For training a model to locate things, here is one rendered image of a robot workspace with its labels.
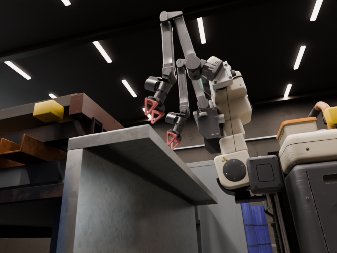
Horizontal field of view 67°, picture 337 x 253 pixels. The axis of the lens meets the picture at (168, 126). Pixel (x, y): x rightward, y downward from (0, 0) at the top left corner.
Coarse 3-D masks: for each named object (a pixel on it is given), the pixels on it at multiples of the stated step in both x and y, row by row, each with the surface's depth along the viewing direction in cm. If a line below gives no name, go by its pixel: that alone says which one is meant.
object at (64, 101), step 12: (12, 108) 79; (24, 108) 78; (0, 120) 79; (12, 120) 80; (24, 120) 80; (36, 120) 81; (60, 120) 82; (72, 120) 82; (0, 132) 87; (12, 132) 88
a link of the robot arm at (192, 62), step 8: (168, 16) 143; (176, 16) 142; (176, 24) 141; (184, 24) 140; (184, 32) 138; (184, 40) 135; (184, 48) 133; (192, 48) 132; (192, 56) 127; (192, 64) 125; (200, 64) 124
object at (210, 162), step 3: (195, 162) 221; (198, 162) 220; (201, 162) 219; (204, 162) 219; (207, 162) 218; (210, 162) 217; (213, 162) 216; (189, 165) 221; (192, 165) 221; (195, 165) 220; (198, 165) 219; (201, 165) 218; (204, 165) 218; (207, 165) 232
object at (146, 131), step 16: (128, 128) 56; (144, 128) 55; (80, 144) 58; (96, 144) 57; (112, 144) 64; (128, 144) 65; (144, 144) 66; (160, 144) 61; (112, 160) 77; (128, 160) 78; (144, 160) 79; (160, 160) 80; (176, 160) 74; (144, 176) 98; (160, 176) 100; (176, 176) 101; (192, 176) 95; (176, 192) 136; (192, 192) 138; (208, 192) 131
